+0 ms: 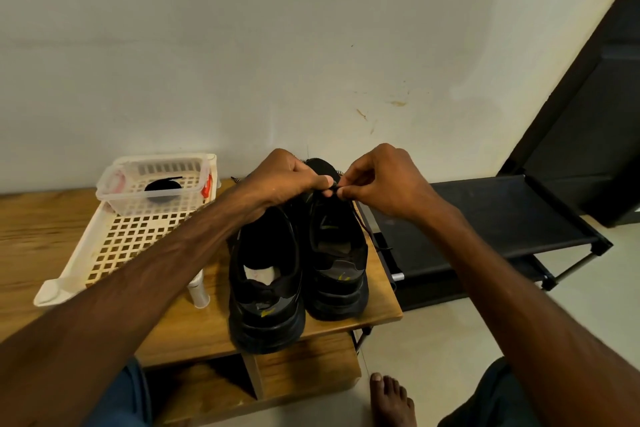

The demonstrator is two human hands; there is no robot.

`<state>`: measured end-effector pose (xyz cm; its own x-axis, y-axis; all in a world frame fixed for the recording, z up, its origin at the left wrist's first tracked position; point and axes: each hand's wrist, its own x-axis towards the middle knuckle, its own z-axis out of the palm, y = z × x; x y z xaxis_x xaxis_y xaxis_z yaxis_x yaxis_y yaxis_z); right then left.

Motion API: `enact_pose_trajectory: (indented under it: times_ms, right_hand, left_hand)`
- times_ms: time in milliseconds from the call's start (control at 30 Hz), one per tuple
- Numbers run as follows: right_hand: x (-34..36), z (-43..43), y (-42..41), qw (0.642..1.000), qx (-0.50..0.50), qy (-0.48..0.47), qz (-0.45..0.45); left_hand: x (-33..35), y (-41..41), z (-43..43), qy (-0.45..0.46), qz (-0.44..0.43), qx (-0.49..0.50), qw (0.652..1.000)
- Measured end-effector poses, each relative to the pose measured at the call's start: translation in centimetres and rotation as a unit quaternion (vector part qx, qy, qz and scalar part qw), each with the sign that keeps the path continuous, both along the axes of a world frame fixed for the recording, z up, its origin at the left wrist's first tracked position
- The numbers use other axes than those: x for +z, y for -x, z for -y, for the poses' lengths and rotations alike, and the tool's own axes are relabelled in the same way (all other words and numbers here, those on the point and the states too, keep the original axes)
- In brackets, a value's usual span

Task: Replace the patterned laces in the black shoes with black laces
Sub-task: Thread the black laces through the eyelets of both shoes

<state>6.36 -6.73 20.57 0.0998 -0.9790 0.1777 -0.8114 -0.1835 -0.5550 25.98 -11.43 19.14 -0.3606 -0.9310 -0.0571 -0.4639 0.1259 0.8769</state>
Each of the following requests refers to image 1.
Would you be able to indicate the person's left hand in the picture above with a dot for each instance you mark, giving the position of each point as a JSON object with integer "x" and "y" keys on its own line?
{"x": 280, "y": 179}

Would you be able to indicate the person's right hand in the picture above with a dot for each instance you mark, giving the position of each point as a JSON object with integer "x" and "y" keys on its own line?
{"x": 395, "y": 183}

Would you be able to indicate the black shoe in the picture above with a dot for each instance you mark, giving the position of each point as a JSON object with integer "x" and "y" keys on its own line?
{"x": 266, "y": 312}
{"x": 337, "y": 277}

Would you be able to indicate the black shoelaces bundle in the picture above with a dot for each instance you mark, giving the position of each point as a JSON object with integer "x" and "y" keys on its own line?
{"x": 163, "y": 185}

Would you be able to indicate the person's left forearm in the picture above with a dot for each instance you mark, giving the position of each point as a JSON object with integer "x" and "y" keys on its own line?
{"x": 100, "y": 332}

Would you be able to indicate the person's right forearm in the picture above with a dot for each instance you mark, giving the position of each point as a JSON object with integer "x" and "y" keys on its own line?
{"x": 545, "y": 327}

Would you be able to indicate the person's blue shorts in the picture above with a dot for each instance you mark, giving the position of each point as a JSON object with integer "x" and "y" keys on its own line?
{"x": 495, "y": 402}

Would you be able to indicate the red label sticker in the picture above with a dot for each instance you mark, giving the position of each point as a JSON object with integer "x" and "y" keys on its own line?
{"x": 207, "y": 187}

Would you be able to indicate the black shoe rack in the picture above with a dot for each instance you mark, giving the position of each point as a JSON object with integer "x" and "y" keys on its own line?
{"x": 480, "y": 231}

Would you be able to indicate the small white plastic basket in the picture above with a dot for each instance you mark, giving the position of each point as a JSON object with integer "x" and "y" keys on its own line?
{"x": 122, "y": 203}

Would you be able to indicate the large white plastic tray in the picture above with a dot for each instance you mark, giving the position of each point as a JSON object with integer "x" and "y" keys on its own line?
{"x": 115, "y": 241}

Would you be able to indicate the dark door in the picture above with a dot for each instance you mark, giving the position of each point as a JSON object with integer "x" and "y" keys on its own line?
{"x": 590, "y": 116}

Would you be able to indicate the low wooden table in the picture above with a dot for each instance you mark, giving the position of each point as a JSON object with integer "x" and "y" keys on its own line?
{"x": 25, "y": 241}

